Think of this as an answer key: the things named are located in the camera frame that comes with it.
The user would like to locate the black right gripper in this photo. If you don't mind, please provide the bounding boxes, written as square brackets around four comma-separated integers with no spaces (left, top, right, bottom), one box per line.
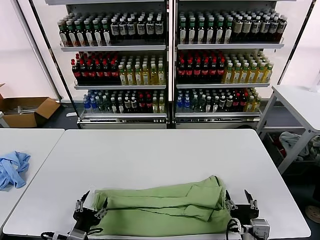
[224,188,260,227]

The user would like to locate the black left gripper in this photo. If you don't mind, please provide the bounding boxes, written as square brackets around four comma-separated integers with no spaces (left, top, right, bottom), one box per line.
[71,190,110,231]

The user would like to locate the light green t-shirt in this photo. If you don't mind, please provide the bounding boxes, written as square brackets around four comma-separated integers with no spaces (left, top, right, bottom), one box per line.
[90,174,235,237]

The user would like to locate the red cloth in bin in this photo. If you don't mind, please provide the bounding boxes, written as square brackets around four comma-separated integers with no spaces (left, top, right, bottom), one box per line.
[273,141,286,156]

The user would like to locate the dark storage bin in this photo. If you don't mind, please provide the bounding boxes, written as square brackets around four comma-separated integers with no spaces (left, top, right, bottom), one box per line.
[262,131,320,163]

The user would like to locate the tan round floor disc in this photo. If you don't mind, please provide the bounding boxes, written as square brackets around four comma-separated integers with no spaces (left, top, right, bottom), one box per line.
[305,204,320,222]

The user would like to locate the grey cloth pile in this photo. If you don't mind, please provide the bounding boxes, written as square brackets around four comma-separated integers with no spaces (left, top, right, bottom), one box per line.
[278,131,310,161]

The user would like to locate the crumpled light blue cloth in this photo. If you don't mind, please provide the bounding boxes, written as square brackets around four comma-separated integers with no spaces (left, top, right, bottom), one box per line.
[0,149,32,191]

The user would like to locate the olive cloth in bin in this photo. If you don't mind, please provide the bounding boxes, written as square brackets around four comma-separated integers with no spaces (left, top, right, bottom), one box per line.
[308,134,320,156]

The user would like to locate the open cardboard box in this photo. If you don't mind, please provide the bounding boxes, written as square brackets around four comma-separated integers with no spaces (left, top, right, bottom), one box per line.
[0,82,62,128]

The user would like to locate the white side table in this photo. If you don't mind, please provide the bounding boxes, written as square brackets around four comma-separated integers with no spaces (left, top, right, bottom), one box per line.
[256,83,320,176]

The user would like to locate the metal rods in box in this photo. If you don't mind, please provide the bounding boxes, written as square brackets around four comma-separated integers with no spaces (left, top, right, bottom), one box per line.
[4,105,36,115]

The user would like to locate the yellow juice bottle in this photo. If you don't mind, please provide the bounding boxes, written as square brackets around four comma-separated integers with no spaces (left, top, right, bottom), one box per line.
[149,63,159,85]
[240,62,250,84]
[224,62,234,84]
[118,64,127,86]
[264,62,274,83]
[157,63,166,85]
[126,64,135,86]
[141,63,151,85]
[232,62,242,84]
[256,62,266,84]
[134,63,143,86]
[248,62,258,84]

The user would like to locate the grey beverage shelf unit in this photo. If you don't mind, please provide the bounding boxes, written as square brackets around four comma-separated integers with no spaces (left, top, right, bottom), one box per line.
[173,0,286,130]
[44,0,173,130]

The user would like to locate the green-capped brown tea bottle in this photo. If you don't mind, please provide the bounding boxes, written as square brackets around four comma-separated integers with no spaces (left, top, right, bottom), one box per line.
[58,21,68,48]
[215,16,225,45]
[224,16,233,44]
[205,16,215,45]
[187,16,197,45]
[101,18,111,47]
[75,19,85,47]
[92,19,103,47]
[177,16,187,45]
[196,16,206,45]
[84,19,94,47]
[66,20,77,48]

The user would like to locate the white-capped dark labelled bottle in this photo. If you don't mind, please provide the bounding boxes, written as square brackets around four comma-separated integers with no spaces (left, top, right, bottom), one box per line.
[136,16,146,40]
[118,16,127,40]
[145,16,155,40]
[260,15,271,42]
[269,14,280,42]
[110,17,120,40]
[232,16,243,42]
[278,14,288,42]
[126,16,136,40]
[241,15,252,42]
[154,15,164,40]
[251,15,262,42]

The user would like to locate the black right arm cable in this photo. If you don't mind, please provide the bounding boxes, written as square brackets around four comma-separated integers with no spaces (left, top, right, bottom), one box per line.
[226,218,242,240]

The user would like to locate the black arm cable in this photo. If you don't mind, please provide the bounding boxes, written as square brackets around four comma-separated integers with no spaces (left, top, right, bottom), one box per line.
[226,218,242,240]
[40,231,68,240]

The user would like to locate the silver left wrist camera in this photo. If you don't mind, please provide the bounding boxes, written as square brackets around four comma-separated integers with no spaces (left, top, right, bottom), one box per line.
[67,229,87,240]

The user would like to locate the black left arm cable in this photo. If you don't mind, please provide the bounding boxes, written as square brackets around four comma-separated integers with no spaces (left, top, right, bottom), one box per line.
[40,231,68,240]

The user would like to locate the black frame pole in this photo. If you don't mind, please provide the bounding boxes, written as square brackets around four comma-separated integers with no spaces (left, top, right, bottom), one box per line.
[276,0,318,85]
[28,0,83,130]

